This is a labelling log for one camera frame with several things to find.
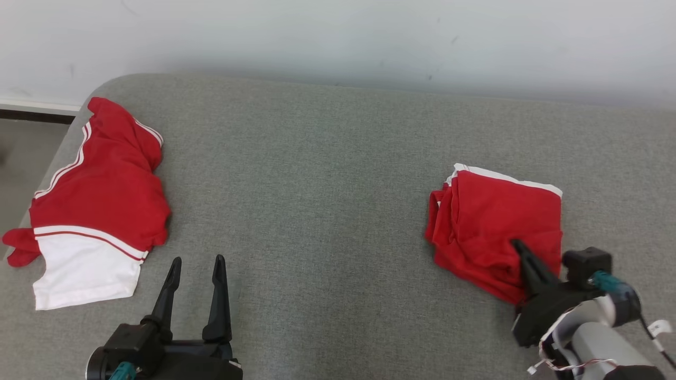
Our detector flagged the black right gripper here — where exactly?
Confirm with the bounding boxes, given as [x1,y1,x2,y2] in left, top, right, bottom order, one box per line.
[510,239,596,349]

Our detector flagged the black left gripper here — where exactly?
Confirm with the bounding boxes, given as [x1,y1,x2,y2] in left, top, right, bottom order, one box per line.
[140,254,244,380]

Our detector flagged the right camera cable teal plug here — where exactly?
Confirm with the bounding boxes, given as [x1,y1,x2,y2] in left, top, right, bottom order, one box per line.
[590,270,676,368]

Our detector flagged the camera cable teal plug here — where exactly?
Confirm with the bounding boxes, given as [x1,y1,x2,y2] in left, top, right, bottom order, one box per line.
[108,362,138,380]
[590,270,676,368]

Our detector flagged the left camera cable teal plug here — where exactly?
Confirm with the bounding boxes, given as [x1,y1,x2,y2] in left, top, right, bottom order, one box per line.
[108,362,138,380]

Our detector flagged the red and white basketball jersey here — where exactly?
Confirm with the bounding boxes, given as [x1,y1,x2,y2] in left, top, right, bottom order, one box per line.
[2,97,171,311]

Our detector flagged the white and black baseboard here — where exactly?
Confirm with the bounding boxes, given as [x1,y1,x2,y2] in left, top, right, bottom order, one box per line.
[0,98,82,125]

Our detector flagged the thin white red wire bundle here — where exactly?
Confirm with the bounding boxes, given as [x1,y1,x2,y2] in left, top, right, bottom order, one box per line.
[528,358,618,374]

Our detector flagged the red shorts with white trim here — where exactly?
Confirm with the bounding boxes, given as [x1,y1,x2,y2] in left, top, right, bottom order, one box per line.
[425,163,564,306]

